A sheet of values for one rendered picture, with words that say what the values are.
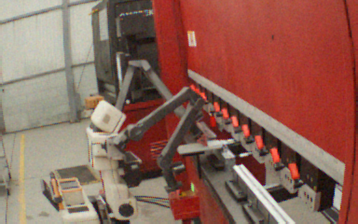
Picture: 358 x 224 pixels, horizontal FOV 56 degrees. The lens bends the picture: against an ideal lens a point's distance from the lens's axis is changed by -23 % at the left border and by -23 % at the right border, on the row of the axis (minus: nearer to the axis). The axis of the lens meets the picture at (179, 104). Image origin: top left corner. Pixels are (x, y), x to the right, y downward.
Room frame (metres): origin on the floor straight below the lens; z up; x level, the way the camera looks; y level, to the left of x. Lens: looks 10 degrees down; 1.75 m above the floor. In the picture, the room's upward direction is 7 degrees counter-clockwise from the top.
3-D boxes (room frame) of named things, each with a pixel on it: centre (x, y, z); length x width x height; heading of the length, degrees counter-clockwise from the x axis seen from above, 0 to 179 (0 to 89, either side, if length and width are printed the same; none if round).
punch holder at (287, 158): (1.27, -0.39, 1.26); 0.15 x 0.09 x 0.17; 6
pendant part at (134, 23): (3.83, 0.36, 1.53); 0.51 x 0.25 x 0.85; 11
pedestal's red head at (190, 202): (2.30, 0.04, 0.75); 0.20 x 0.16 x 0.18; 8
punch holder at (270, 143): (1.46, -0.36, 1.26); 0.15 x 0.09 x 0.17; 6
